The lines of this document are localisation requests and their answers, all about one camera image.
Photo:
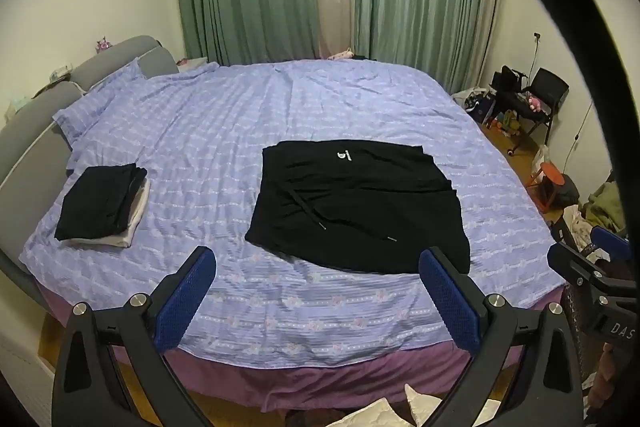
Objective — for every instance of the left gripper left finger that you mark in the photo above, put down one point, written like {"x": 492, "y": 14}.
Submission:
{"x": 89, "y": 389}

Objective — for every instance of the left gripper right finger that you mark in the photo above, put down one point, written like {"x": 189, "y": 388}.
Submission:
{"x": 545, "y": 389}

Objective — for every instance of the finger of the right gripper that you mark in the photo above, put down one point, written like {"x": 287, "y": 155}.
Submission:
{"x": 615, "y": 246}

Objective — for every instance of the black pants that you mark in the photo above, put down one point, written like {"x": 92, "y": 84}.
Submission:
{"x": 357, "y": 206}

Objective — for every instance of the olive green clothes pile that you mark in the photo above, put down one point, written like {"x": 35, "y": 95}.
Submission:
{"x": 604, "y": 209}

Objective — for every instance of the red stool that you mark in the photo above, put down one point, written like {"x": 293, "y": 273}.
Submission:
{"x": 544, "y": 184}

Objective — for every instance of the folded white garment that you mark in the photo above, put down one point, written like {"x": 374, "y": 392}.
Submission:
{"x": 131, "y": 224}

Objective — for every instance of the black folding chair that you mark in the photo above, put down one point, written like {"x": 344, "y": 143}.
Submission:
{"x": 539, "y": 103}

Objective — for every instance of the folded black garment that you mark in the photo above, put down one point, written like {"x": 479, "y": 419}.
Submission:
{"x": 99, "y": 203}

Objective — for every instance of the black backpack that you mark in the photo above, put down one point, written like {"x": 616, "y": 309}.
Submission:
{"x": 507, "y": 83}

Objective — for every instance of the grey bed headboard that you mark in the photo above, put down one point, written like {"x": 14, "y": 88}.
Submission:
{"x": 34, "y": 153}

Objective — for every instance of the purple pillow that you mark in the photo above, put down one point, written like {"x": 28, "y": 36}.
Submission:
{"x": 75, "y": 120}

